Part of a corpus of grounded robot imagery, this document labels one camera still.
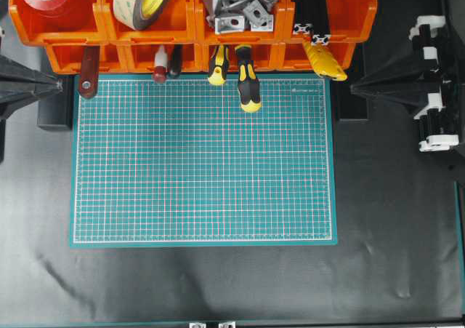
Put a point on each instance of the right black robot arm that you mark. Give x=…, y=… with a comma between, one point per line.
x=429, y=84

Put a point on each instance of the yellow utility knife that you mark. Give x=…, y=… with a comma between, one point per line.
x=323, y=63

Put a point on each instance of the small yellow black screwdriver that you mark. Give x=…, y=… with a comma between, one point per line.
x=219, y=65

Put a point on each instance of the grey corner bracket centre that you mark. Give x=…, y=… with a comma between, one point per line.
x=217, y=7

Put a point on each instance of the black aluminium profile lower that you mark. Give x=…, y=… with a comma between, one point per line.
x=318, y=15

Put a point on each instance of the large yellow black screwdriver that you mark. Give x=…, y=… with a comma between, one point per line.
x=248, y=83

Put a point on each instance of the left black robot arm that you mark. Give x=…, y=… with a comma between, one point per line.
x=22, y=86

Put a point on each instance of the orange bin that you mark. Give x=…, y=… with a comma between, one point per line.
x=140, y=57
x=350, y=21
x=66, y=59
x=295, y=58
x=206, y=35
x=175, y=25
x=266, y=57
x=83, y=25

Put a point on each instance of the black rack base block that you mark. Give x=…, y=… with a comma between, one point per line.
x=55, y=113

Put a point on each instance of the lower orange bin far left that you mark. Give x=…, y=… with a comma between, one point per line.
x=66, y=59

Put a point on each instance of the upper orange bin far left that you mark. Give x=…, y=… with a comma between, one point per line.
x=83, y=25

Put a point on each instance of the green cutting mat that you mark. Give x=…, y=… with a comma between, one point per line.
x=180, y=164

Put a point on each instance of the grey corner bracket front left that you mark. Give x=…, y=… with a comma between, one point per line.
x=229, y=23

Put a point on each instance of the black pen tool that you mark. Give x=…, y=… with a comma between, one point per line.
x=175, y=62

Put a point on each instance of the upper orange bin far right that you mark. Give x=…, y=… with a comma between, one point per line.
x=350, y=21

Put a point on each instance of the lower orange bin far right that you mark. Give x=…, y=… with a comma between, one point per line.
x=295, y=58

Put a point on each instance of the grey corner bracket front right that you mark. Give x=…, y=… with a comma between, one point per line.
x=260, y=20

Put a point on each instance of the grey corner bracket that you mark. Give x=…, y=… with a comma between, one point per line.
x=260, y=20
x=217, y=7
x=229, y=23

